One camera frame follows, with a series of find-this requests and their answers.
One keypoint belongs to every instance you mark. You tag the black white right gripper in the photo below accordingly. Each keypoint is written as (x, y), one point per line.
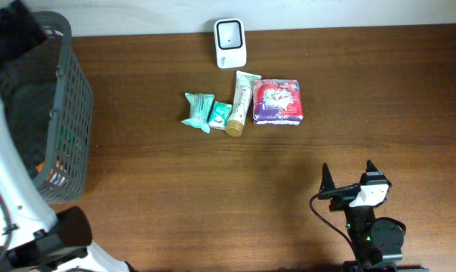
(343, 191)

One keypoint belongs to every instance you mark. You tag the grey plastic basket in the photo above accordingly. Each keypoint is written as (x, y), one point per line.
(49, 107)

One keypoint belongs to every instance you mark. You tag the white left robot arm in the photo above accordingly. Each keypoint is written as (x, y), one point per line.
(36, 235)

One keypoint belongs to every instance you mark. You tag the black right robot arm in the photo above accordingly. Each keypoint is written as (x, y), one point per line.
(375, 242)

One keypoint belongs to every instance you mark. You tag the purple red Carefree pad pack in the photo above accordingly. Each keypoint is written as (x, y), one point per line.
(277, 102)

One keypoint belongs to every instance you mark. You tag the teal wet wipes pack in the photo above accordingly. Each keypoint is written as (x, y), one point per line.
(200, 108)

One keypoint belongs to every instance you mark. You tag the white Pantene tube gold cap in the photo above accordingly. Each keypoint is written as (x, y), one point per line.
(241, 102)

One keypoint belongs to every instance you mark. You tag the small teal tissue pack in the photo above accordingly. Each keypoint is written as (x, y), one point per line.
(219, 115)

